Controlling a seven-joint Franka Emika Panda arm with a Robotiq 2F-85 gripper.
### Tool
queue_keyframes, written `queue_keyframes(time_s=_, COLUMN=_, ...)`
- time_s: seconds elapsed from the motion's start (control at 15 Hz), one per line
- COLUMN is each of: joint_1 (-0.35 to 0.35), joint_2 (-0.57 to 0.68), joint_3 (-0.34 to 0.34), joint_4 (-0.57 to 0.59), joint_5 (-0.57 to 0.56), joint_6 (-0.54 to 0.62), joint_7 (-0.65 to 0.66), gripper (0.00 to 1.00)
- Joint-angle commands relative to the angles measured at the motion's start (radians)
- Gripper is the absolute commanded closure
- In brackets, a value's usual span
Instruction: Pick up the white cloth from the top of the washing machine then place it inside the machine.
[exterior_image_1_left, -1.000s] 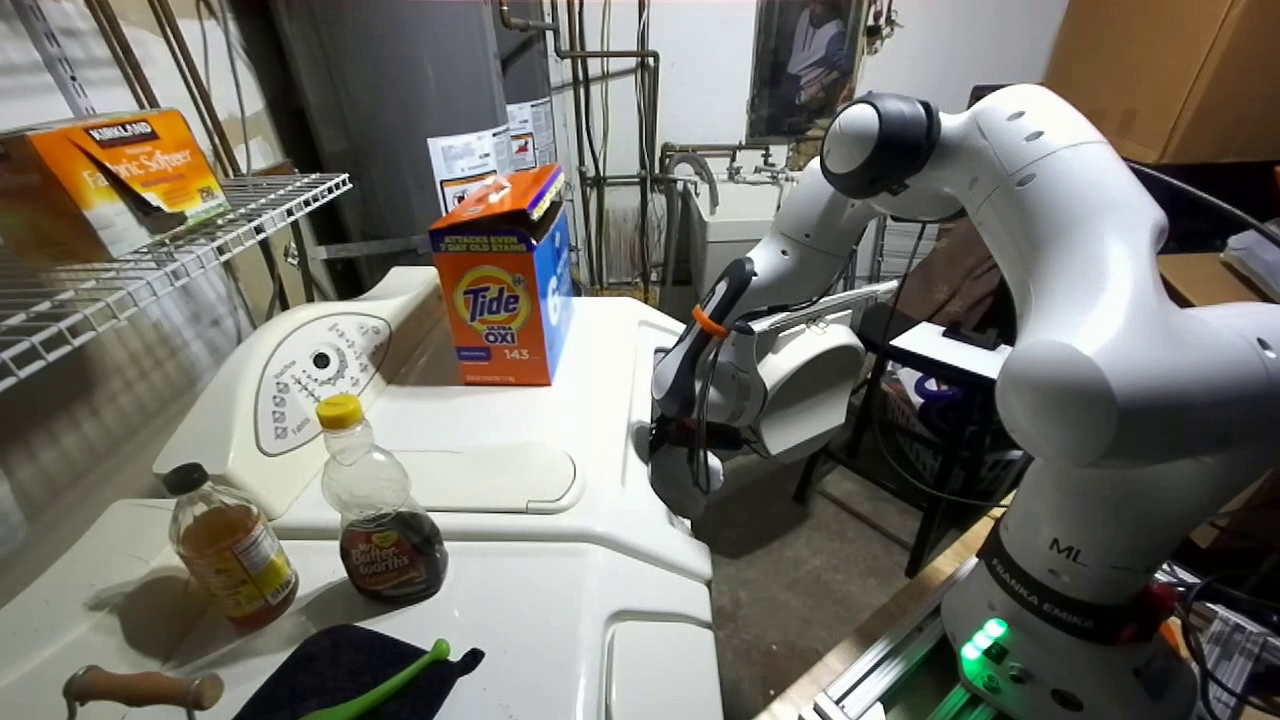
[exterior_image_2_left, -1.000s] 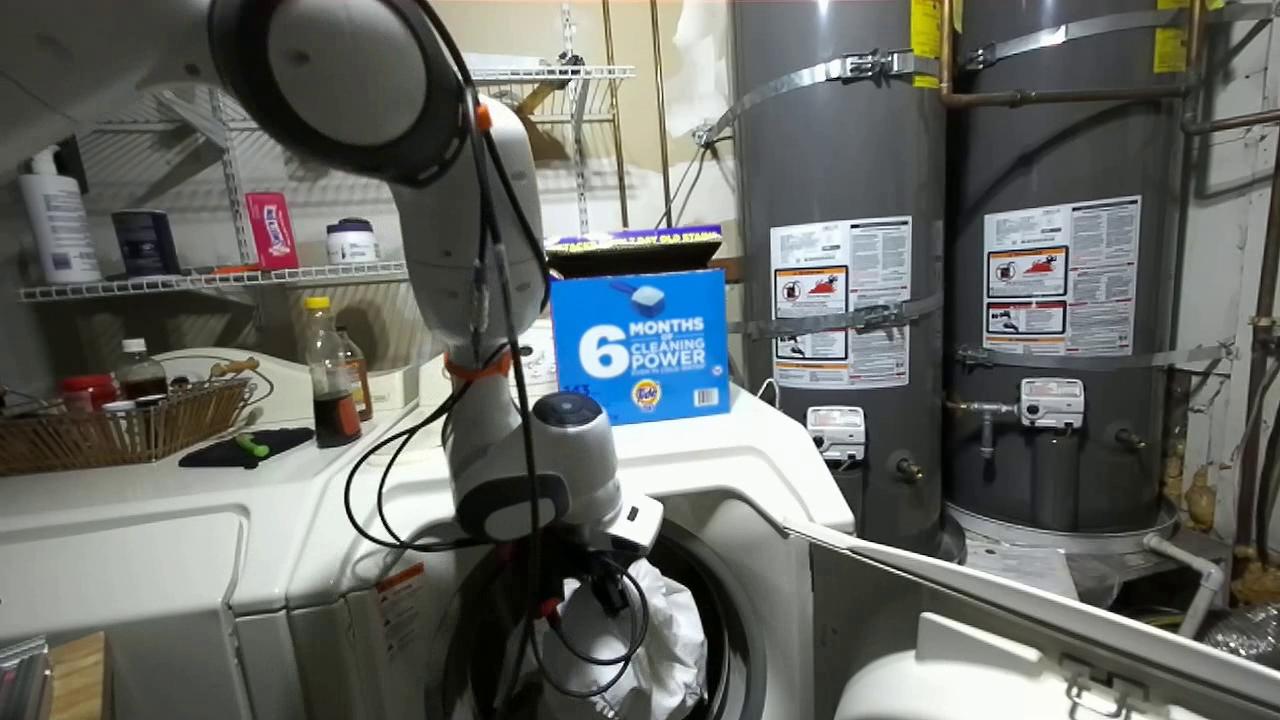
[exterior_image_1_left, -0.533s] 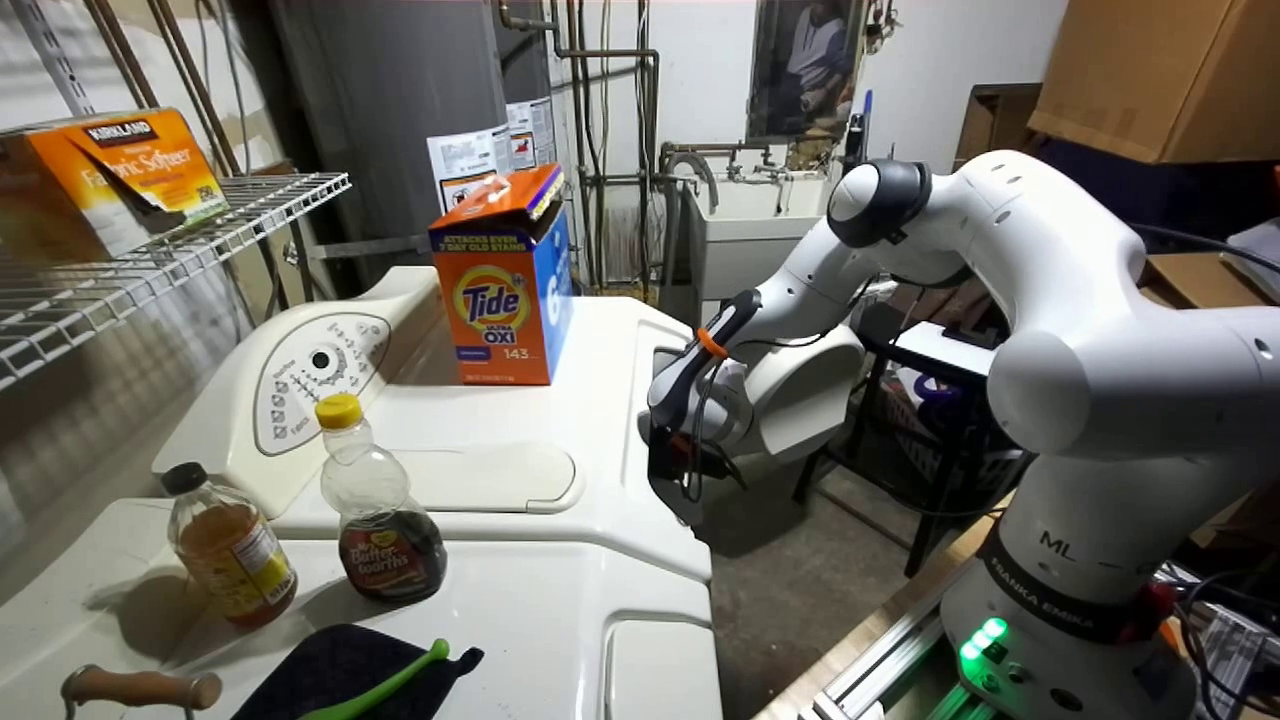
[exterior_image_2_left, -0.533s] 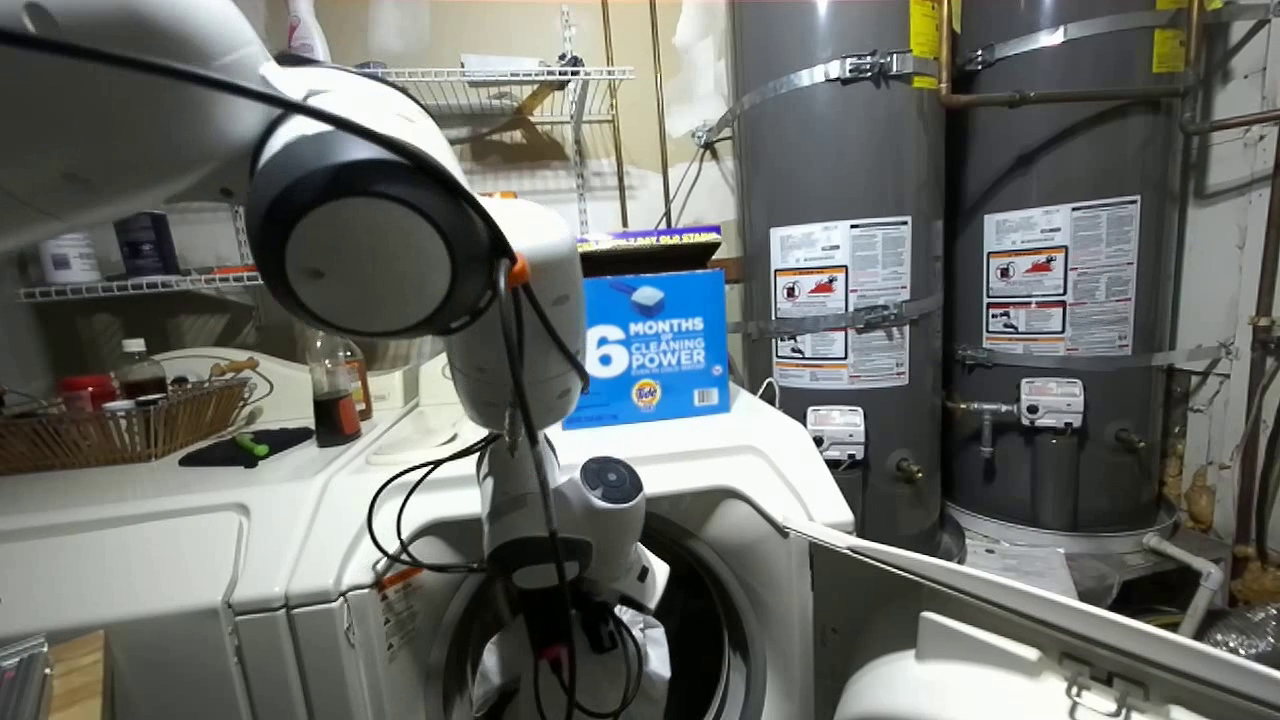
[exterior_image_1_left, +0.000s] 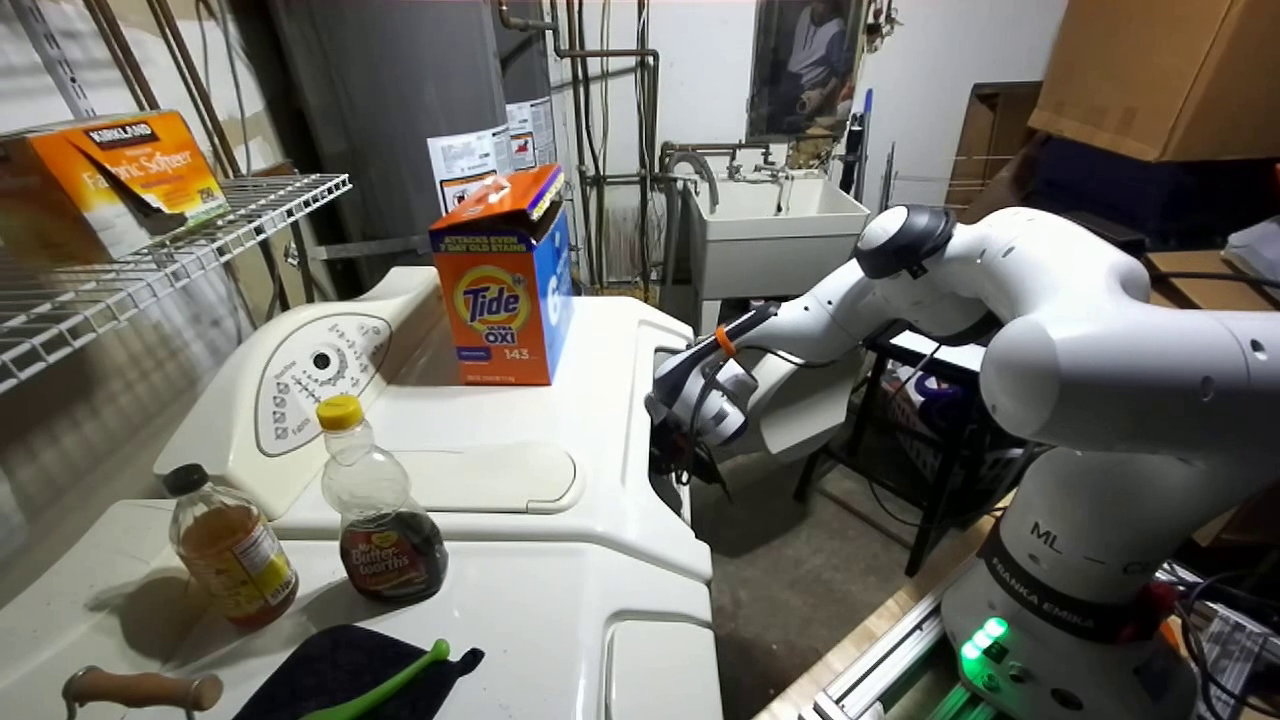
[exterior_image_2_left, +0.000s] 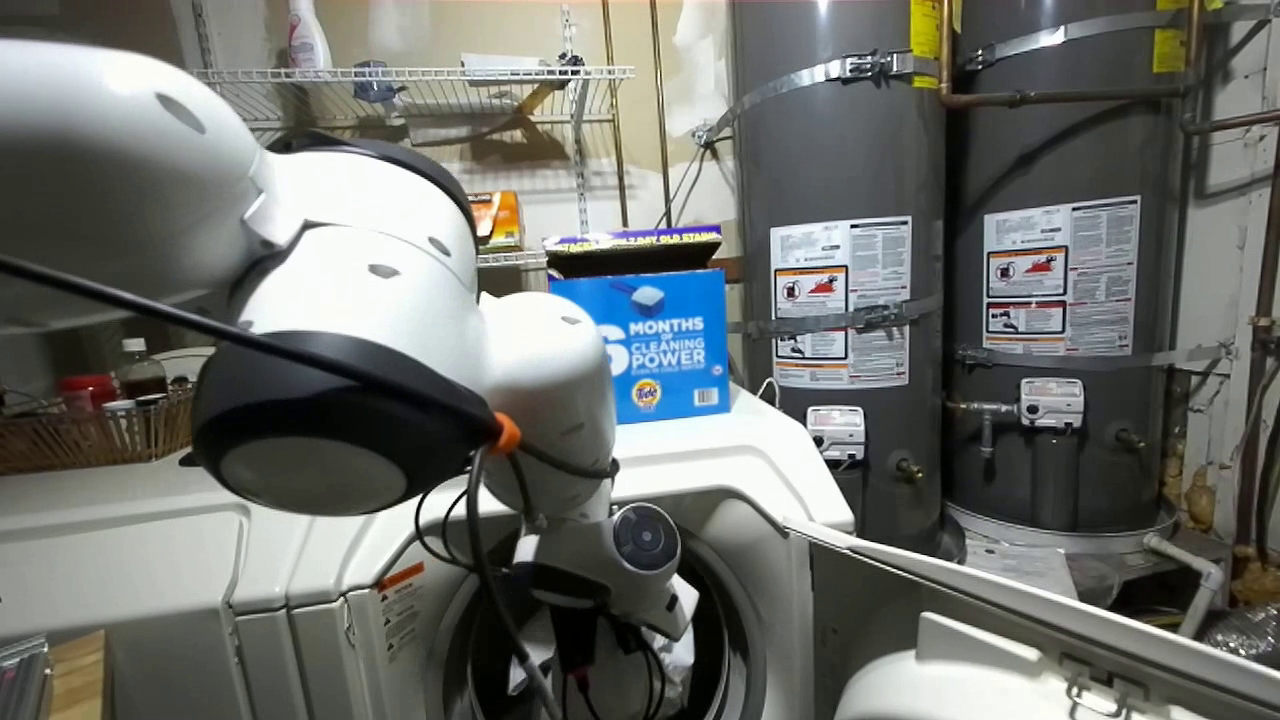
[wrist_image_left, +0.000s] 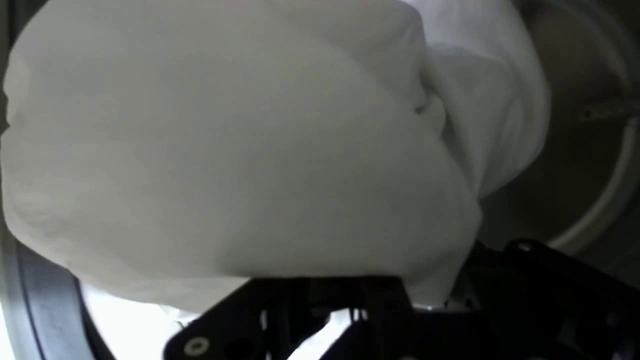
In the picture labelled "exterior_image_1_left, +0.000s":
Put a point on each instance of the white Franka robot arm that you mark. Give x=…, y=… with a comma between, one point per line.
x=1146, y=386

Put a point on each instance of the green robot base light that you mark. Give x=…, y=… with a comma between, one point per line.
x=987, y=656

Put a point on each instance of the white washing machine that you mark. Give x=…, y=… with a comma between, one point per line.
x=535, y=403

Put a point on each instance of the white washing machine door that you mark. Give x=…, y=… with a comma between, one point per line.
x=745, y=512

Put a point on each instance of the black stand white top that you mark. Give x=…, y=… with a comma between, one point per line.
x=950, y=358

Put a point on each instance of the orange blue Tide detergent box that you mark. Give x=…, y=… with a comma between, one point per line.
x=501, y=303

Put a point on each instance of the white utility sink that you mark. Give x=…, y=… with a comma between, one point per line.
x=766, y=241

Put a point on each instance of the grey metal pipe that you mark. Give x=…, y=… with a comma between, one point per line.
x=651, y=163

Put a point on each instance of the white dryer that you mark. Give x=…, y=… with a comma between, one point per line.
x=535, y=627

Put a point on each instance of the yellow cap syrup bottle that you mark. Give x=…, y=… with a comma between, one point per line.
x=387, y=552

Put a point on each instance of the green brush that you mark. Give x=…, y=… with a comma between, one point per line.
x=403, y=677

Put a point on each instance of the small open cardboard box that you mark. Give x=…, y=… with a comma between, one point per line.
x=1003, y=121

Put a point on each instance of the black cap vinegar bottle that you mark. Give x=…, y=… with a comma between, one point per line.
x=233, y=552

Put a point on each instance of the dark blue bin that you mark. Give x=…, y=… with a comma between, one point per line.
x=1133, y=187

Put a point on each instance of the orange fabric softener box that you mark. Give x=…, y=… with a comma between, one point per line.
x=135, y=164

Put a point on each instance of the flat brown cardboard box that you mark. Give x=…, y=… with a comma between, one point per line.
x=1203, y=272

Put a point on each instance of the large cardboard box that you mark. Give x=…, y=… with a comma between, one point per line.
x=1162, y=74

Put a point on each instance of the dark wall poster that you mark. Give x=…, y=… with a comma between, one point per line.
x=800, y=61

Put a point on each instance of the aluminium frame rail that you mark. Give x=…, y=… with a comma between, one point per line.
x=881, y=666

